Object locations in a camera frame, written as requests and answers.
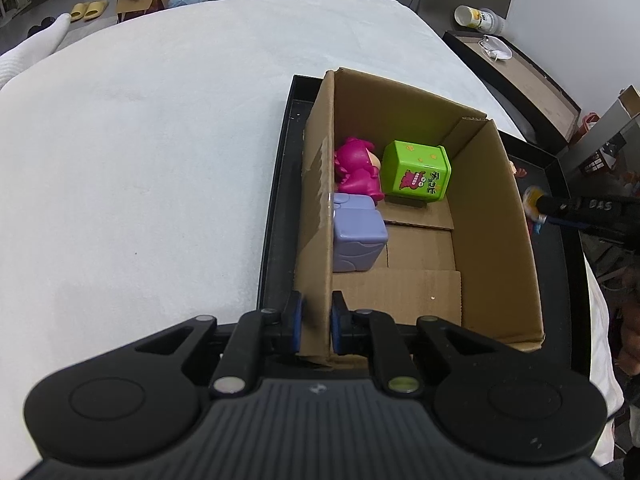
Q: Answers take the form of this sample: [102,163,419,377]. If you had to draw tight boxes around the white face mask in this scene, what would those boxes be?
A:
[477,35,513,62]

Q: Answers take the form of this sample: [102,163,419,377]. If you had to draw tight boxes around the green cube toy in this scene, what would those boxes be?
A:
[382,140,452,202]

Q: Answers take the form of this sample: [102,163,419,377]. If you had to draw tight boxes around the paper cup with yellow print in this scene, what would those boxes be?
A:
[454,5,483,28]

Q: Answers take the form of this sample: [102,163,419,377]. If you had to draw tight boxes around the white sock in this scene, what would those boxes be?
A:
[0,13,73,88]

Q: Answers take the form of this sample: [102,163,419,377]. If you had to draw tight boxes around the pink bear toy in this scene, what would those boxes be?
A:
[334,136,385,201]

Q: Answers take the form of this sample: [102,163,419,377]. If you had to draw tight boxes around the small yellow-haired figure toy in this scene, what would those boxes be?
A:
[521,186,548,233]

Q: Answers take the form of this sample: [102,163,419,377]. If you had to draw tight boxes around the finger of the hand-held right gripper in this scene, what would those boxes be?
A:
[535,194,640,221]
[545,215,640,248]

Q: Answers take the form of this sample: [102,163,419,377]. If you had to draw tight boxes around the clear plastic bottle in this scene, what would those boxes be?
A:
[477,8,507,33]

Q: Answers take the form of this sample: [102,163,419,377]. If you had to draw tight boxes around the black frame with brown inside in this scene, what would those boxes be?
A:
[442,30,583,148]

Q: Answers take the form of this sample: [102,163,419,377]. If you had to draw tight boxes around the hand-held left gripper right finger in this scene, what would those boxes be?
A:
[331,291,506,398]

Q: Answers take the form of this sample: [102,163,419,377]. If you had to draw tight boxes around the purple block toy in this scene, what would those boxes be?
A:
[331,192,389,273]

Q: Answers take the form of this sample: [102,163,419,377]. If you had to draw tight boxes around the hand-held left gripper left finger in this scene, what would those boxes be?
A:
[132,290,305,396]

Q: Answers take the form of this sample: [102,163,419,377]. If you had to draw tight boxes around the shallow black tray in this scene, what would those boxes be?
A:
[256,75,593,378]

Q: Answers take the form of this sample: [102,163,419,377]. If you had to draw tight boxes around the grey metal desk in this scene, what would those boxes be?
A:
[560,85,640,171]

